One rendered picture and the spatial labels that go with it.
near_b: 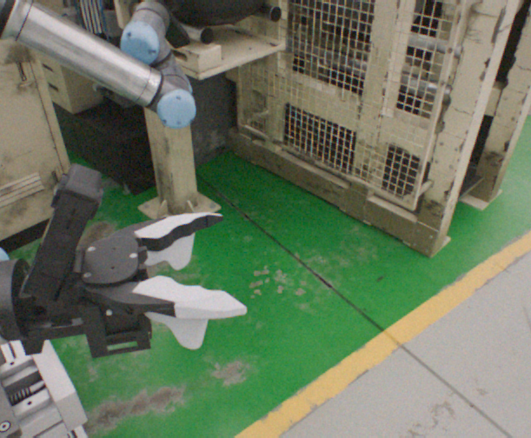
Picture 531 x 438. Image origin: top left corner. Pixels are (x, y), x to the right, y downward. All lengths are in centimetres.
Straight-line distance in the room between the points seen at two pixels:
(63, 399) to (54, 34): 60
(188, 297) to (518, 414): 145
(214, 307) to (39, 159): 177
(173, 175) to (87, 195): 170
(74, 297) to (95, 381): 127
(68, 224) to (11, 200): 174
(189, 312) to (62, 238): 11
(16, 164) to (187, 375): 102
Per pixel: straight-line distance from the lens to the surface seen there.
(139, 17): 114
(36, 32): 98
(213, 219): 52
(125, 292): 42
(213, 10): 150
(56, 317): 49
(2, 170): 208
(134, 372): 171
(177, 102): 100
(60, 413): 90
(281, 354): 171
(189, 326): 42
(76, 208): 40
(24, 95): 202
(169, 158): 205
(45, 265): 44
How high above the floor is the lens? 137
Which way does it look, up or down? 39 degrees down
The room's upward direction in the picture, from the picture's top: straight up
